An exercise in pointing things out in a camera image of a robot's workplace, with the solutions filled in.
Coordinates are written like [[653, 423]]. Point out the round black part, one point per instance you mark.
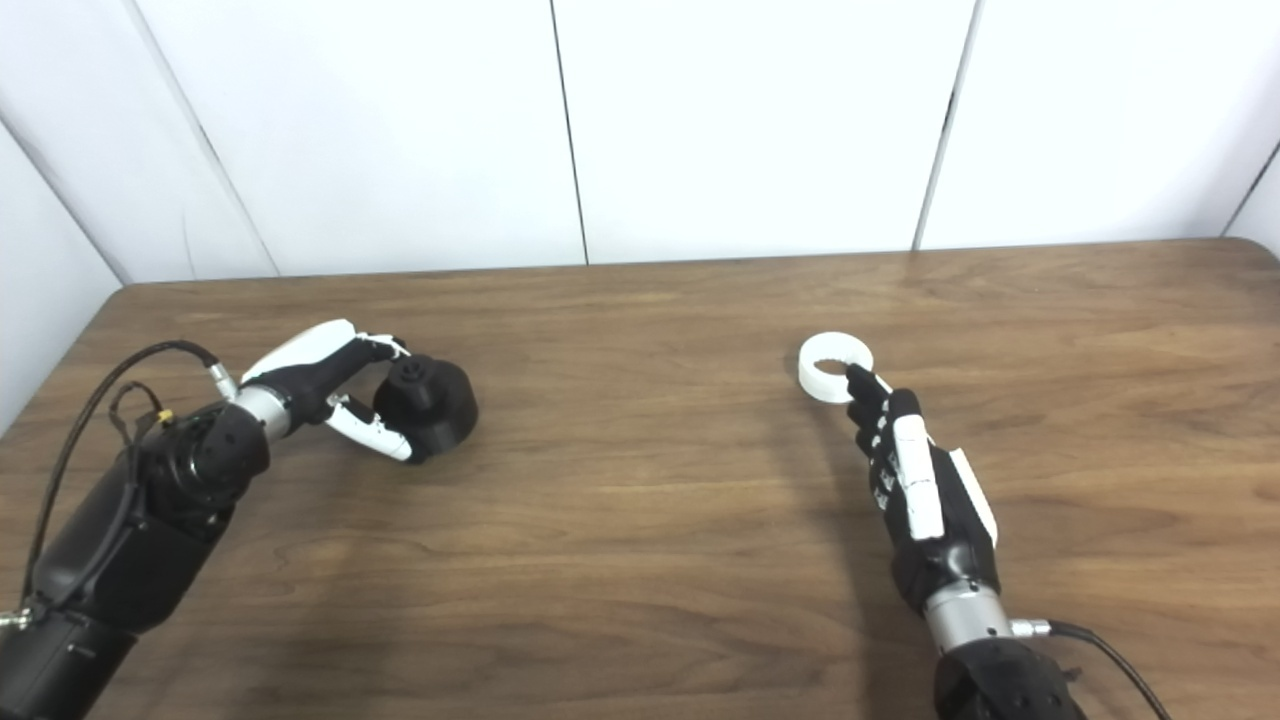
[[435, 405]]

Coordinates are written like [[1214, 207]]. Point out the silver plug on left arm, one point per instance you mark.
[[12, 619]]

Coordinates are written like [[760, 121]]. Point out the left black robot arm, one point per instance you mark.
[[130, 540]]

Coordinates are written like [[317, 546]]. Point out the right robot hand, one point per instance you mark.
[[945, 550]]

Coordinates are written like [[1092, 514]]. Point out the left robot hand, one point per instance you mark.
[[310, 375]]

